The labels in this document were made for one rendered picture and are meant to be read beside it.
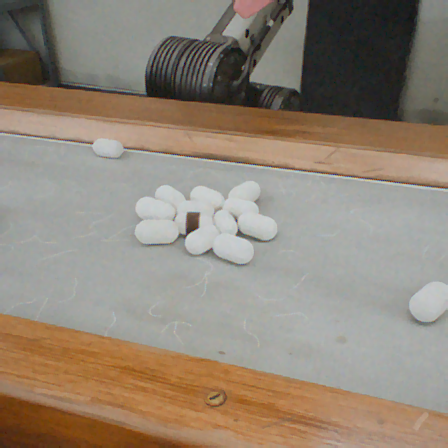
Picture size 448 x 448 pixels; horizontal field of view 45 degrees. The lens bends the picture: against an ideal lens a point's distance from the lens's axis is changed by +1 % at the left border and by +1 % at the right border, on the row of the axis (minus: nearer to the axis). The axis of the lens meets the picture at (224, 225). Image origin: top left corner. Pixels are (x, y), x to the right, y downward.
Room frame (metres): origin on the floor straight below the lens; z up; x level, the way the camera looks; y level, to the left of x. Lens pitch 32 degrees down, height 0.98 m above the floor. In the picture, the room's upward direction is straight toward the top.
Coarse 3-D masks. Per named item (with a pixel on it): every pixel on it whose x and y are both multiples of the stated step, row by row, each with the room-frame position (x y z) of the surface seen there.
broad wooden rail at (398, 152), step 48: (0, 96) 0.68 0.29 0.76; (48, 96) 0.68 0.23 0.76; (96, 96) 0.68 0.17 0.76; (144, 144) 0.56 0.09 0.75; (192, 144) 0.55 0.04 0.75; (240, 144) 0.54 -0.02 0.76; (288, 144) 0.53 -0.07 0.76; (336, 144) 0.52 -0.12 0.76; (384, 144) 0.52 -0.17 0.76; (432, 144) 0.52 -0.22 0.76
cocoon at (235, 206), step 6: (234, 198) 0.41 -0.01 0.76; (228, 204) 0.41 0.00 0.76; (234, 204) 0.41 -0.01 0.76; (240, 204) 0.41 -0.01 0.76; (246, 204) 0.40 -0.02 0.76; (252, 204) 0.40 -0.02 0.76; (228, 210) 0.41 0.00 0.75; (234, 210) 0.40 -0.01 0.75; (240, 210) 0.40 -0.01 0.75; (246, 210) 0.40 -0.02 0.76; (252, 210) 0.40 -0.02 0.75; (258, 210) 0.40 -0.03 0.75; (234, 216) 0.40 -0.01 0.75
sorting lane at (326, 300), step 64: (0, 192) 0.46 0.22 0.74; (64, 192) 0.46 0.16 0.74; (128, 192) 0.46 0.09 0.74; (320, 192) 0.46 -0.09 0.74; (384, 192) 0.46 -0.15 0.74; (0, 256) 0.35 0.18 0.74; (64, 256) 0.35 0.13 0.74; (128, 256) 0.35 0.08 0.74; (192, 256) 0.35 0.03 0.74; (256, 256) 0.35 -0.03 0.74; (320, 256) 0.35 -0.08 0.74; (384, 256) 0.35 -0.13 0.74; (64, 320) 0.28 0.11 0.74; (128, 320) 0.28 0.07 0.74; (192, 320) 0.28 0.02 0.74; (256, 320) 0.28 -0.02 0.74; (320, 320) 0.28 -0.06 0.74; (384, 320) 0.28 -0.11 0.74; (384, 384) 0.22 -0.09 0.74
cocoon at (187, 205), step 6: (180, 204) 0.41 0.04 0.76; (186, 204) 0.40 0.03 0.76; (192, 204) 0.40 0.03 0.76; (198, 204) 0.40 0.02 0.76; (204, 204) 0.40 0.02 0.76; (180, 210) 0.40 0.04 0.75; (186, 210) 0.40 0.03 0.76; (192, 210) 0.40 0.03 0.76; (198, 210) 0.40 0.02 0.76; (204, 210) 0.40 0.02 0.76; (210, 210) 0.40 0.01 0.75; (210, 216) 0.40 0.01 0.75
